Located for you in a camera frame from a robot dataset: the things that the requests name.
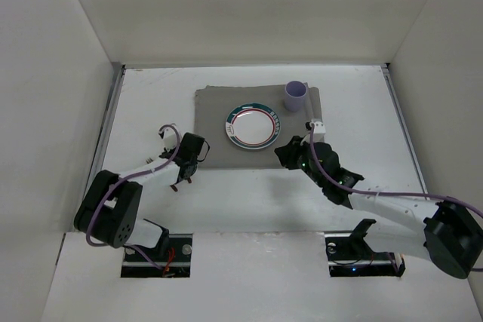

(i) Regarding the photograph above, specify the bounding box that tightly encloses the aluminium table edge rail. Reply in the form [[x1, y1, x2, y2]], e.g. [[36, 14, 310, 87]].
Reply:
[[77, 64, 126, 225]]

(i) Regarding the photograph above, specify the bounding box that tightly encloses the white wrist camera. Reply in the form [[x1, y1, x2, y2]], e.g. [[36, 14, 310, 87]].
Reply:
[[303, 118, 326, 143], [158, 123, 179, 152]]

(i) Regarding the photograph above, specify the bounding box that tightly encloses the white plate with teal rim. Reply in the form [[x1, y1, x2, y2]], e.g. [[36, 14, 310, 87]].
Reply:
[[225, 103, 281, 150]]

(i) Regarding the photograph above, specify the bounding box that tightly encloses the lilac plastic cup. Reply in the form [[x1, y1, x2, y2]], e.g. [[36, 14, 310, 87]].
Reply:
[[284, 81, 308, 112]]

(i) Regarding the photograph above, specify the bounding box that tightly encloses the right aluminium table rail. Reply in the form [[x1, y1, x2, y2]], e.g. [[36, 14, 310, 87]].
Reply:
[[381, 63, 428, 193]]

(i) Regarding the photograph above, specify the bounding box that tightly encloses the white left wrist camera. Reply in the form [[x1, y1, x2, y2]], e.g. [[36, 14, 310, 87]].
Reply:
[[158, 123, 179, 152]]

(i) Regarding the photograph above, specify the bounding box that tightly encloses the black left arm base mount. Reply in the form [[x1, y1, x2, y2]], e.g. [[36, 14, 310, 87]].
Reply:
[[120, 219, 193, 278]]

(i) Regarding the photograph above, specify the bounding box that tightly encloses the grey cloth placemat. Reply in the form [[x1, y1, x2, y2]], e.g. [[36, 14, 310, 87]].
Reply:
[[194, 84, 322, 170]]

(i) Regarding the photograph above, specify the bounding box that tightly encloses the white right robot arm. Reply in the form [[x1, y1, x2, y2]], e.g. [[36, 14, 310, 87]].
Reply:
[[275, 136, 482, 279]]

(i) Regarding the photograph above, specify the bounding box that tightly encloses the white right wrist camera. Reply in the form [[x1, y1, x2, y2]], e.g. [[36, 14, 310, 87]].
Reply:
[[303, 118, 326, 143]]

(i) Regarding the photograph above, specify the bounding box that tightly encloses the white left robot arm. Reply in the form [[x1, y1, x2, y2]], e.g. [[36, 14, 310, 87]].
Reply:
[[73, 131, 210, 254]]

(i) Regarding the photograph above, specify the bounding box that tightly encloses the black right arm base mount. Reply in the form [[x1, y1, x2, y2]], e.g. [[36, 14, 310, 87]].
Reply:
[[325, 219, 406, 278]]

